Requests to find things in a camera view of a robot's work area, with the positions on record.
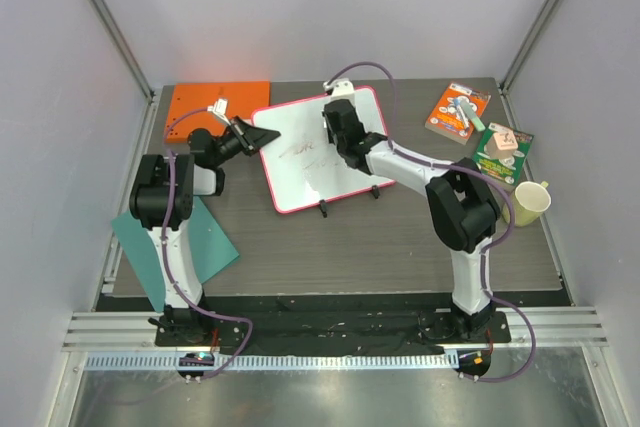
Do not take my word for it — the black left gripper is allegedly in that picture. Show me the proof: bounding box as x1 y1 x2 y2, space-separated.
212 118 281 168

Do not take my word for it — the pink framed whiteboard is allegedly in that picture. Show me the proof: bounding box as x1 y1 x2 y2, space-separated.
251 95 394 214

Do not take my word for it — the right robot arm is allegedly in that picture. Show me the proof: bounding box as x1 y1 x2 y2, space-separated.
323 100 499 342

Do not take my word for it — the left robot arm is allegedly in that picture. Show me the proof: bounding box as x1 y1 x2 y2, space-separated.
129 116 281 346

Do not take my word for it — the whiteboard marker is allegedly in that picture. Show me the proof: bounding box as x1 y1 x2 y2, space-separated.
454 99 470 130

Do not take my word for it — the orange flat box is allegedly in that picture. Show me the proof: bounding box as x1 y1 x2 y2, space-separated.
165 81 271 144

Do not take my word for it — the orange book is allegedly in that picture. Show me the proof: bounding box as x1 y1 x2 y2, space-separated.
425 82 491 145

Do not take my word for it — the teal paper sheet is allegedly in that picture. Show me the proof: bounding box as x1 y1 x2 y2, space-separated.
111 197 239 312

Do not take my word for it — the wooden cube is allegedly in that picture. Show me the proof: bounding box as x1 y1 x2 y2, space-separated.
486 130 519 160

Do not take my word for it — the green book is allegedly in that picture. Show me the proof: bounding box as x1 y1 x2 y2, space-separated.
472 122 535 190

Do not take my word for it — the yellow green paper cup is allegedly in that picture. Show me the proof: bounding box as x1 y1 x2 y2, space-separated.
510 181 552 227

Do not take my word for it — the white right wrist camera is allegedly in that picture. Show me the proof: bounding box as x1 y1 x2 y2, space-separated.
323 78 355 104

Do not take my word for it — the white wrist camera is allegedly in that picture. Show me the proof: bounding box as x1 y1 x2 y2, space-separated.
323 78 355 104
207 98 231 125

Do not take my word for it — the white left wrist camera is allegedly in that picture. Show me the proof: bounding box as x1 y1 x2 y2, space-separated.
207 98 231 125

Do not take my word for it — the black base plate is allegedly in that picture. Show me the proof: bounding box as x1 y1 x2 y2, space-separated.
148 293 511 356

